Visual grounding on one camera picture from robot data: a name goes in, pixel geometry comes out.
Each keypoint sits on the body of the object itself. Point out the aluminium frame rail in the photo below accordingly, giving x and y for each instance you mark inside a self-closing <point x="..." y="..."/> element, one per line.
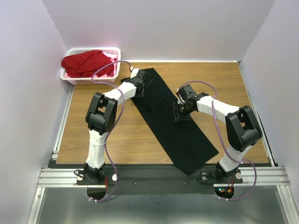
<point x="53" y="177"/>

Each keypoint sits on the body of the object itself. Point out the red t shirt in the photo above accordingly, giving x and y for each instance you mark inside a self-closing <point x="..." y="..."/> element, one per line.
<point x="84" y="65"/>

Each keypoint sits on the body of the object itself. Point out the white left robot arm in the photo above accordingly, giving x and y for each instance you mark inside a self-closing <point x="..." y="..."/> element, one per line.
<point x="101" y="118"/>

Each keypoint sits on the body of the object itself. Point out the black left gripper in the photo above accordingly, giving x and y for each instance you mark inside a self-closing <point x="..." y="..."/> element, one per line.
<point x="139" y="95"/>

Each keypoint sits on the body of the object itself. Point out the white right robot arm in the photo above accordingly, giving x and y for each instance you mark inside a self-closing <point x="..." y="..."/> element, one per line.
<point x="237" y="127"/>

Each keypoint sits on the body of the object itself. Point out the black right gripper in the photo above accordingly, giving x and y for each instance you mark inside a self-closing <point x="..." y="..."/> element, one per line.
<point x="177" y="115"/>

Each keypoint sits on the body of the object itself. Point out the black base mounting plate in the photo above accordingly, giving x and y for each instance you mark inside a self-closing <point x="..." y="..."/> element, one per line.
<point x="156" y="180"/>

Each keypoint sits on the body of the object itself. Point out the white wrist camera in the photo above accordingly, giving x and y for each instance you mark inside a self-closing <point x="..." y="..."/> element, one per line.
<point x="134" y="72"/>
<point x="181" y="95"/>

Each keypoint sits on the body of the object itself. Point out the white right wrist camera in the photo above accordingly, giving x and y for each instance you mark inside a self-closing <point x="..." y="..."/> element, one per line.
<point x="181" y="95"/>

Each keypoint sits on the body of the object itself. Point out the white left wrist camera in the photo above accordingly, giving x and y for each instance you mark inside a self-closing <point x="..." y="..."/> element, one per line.
<point x="134" y="72"/>

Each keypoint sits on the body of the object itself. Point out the black t shirt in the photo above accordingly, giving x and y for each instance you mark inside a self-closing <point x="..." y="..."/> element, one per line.
<point x="184" y="142"/>

